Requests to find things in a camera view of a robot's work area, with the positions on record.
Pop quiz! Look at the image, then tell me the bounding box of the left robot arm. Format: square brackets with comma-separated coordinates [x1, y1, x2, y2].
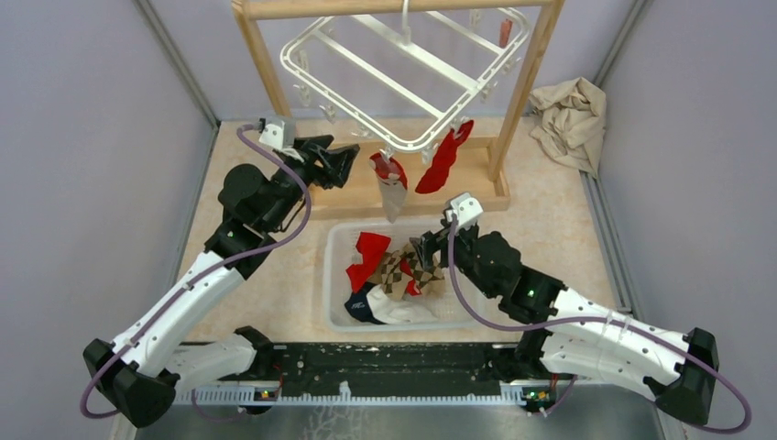
[82, 135, 360, 428]

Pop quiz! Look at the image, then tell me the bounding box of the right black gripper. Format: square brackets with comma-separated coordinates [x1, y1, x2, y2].
[410, 217, 498, 299]

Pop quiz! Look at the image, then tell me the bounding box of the pink clothespin clip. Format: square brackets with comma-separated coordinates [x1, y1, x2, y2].
[498, 18, 513, 49]

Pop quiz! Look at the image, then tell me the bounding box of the navy santa sock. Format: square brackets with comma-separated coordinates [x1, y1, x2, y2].
[344, 283, 382, 325]

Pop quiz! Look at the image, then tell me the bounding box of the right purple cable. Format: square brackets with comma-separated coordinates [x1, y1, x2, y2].
[447, 212, 754, 435]

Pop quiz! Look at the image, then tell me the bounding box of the red santa sock left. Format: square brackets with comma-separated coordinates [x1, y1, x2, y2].
[415, 119, 475, 194]

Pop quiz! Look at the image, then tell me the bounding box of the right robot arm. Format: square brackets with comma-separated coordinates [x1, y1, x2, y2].
[410, 226, 719, 425]

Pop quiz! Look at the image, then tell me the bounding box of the beige crumpled cloth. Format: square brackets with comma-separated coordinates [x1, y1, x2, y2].
[529, 77, 607, 179]

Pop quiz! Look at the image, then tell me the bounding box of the cream thin sock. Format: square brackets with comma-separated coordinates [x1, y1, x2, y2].
[368, 152, 408, 223]

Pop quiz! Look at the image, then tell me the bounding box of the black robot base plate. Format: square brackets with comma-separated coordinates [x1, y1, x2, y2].
[221, 343, 560, 413]

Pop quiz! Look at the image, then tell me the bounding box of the white clip drying hanger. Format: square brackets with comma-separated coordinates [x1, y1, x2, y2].
[279, 7, 532, 161]

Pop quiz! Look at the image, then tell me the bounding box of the brown argyle sock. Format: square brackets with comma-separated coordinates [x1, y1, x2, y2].
[367, 244, 446, 301]

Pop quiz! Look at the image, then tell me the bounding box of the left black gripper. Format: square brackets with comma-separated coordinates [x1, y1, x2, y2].
[262, 134, 359, 230]

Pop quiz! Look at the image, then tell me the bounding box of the white plastic basket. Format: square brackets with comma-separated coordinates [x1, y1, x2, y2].
[323, 218, 476, 333]

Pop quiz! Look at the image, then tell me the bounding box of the white sock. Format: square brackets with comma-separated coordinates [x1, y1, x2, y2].
[366, 285, 438, 325]

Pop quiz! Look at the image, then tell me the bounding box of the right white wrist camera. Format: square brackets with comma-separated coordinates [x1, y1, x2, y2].
[443, 192, 484, 233]

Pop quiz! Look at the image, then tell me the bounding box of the wooden hanger stand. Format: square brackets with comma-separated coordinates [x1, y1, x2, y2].
[232, 1, 563, 219]

